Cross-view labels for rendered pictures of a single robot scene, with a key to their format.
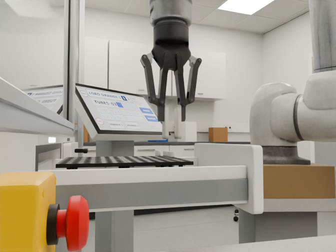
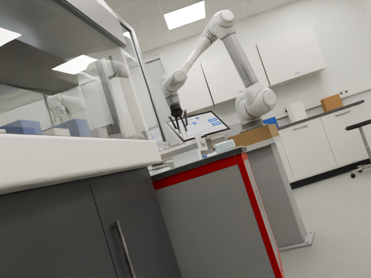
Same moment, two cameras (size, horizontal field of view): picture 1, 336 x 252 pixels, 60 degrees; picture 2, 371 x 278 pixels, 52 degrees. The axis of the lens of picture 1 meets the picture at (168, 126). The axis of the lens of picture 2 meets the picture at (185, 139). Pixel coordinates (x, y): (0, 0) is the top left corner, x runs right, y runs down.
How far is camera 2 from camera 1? 2.00 m
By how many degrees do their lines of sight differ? 24
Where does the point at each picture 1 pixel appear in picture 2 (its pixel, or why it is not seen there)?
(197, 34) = (280, 16)
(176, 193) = (179, 151)
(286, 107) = (243, 106)
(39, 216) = not seen: hidden behind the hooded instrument
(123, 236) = not seen: hidden behind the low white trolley
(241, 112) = (355, 71)
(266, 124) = (240, 115)
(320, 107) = (249, 103)
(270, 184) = (243, 140)
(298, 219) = (263, 151)
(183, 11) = (174, 101)
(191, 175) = (182, 146)
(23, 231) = not seen: hidden behind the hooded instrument
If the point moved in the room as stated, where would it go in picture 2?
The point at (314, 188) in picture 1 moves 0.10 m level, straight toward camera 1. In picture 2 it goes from (262, 136) to (253, 139)
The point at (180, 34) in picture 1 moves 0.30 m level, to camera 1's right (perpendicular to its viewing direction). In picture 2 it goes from (175, 107) to (215, 91)
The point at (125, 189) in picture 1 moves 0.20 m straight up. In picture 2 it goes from (168, 154) to (158, 124)
